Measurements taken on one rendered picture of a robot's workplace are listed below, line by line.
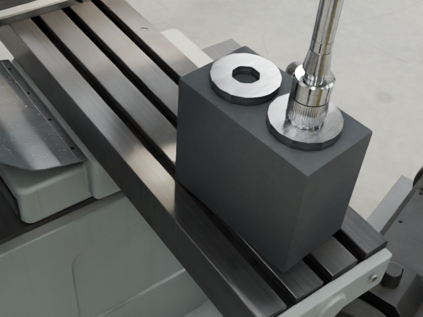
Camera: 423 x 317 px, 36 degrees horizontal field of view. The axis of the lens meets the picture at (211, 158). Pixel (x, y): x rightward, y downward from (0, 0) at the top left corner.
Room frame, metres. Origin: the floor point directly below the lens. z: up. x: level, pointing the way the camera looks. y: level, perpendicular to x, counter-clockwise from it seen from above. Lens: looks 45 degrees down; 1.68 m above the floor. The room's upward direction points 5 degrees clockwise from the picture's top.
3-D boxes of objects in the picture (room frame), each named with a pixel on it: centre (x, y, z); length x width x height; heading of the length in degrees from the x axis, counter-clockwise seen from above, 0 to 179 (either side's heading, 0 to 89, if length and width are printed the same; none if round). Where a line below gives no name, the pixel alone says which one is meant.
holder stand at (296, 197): (0.61, -0.07, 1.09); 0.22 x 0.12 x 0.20; 46
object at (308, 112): (0.57, -0.10, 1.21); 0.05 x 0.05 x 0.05
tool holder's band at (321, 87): (0.57, -0.10, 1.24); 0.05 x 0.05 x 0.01
